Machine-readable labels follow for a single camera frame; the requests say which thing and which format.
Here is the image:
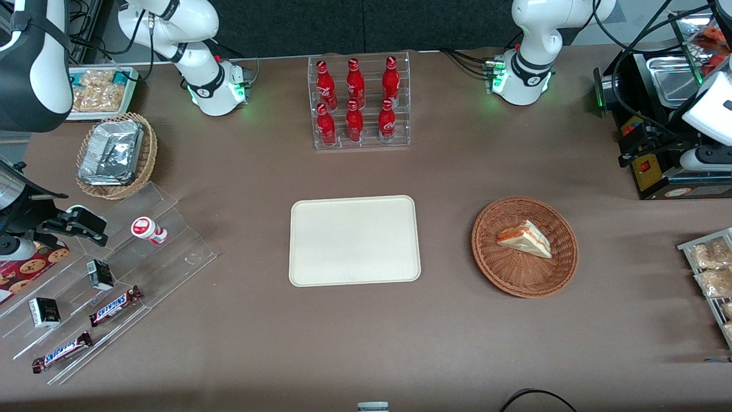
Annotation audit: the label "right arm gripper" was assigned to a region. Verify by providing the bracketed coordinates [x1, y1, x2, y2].
[0, 162, 109, 248]

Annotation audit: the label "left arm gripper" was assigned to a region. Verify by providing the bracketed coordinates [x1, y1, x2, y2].
[618, 86, 732, 168]

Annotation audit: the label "triangular sandwich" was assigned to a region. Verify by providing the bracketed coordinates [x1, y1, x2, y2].
[495, 220, 554, 260]

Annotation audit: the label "light tan wicker basket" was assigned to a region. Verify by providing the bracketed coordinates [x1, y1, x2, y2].
[75, 112, 158, 200]

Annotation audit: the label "white tray with snack bags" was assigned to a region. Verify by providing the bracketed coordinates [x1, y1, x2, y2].
[66, 65, 140, 122]

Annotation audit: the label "grey tray with snack bags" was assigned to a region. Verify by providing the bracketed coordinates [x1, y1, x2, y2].
[677, 228, 732, 351]

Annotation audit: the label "brown round wicker basket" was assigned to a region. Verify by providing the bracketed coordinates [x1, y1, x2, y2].
[471, 196, 579, 299]

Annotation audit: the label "cream plastic tray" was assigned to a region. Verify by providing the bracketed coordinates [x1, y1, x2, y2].
[289, 195, 422, 287]

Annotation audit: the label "black yellow countertop machine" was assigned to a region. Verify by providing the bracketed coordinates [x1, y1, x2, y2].
[593, 49, 732, 201]

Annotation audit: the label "small black carton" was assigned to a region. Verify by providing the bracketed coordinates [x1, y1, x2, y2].
[29, 297, 62, 329]
[86, 259, 116, 292]

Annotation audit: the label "red cookie box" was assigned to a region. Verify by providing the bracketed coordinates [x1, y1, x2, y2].
[0, 240, 71, 305]

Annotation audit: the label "steel pan in machine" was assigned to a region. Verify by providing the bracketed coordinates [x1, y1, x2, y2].
[645, 56, 703, 108]

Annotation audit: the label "red white yogurt bottle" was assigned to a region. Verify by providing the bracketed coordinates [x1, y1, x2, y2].
[131, 216, 169, 246]

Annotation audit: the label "silver foil packs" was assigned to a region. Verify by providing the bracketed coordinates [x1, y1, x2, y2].
[78, 119, 144, 187]

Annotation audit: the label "snickers chocolate bar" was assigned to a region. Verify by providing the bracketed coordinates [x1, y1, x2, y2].
[31, 331, 94, 374]
[89, 285, 144, 328]

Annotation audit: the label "clear acrylic stepped stand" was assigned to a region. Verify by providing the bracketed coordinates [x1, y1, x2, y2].
[0, 182, 218, 386]

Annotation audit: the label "clear case with orange packets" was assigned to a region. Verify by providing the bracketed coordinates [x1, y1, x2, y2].
[668, 9, 732, 84]

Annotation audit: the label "red cola bottle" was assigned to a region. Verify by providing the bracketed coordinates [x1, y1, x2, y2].
[316, 60, 339, 110]
[378, 98, 397, 144]
[345, 100, 365, 143]
[382, 56, 401, 107]
[346, 58, 367, 109]
[316, 103, 337, 147]

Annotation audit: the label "clear acrylic bottle rack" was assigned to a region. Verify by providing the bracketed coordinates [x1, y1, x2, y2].
[308, 50, 412, 151]

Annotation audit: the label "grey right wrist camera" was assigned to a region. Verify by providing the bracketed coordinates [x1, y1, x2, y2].
[0, 236, 37, 262]

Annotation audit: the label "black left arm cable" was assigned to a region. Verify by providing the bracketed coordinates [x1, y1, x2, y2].
[592, 0, 722, 138]

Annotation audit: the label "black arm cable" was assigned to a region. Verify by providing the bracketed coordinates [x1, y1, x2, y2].
[67, 0, 157, 82]
[592, 0, 722, 138]

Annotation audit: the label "black base cable bundle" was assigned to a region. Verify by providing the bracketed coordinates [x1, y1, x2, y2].
[439, 48, 496, 79]

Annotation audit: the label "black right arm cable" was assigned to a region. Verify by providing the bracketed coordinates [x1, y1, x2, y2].
[67, 0, 157, 82]

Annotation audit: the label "black cable at table edge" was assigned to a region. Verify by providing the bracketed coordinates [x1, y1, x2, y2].
[499, 389, 577, 412]

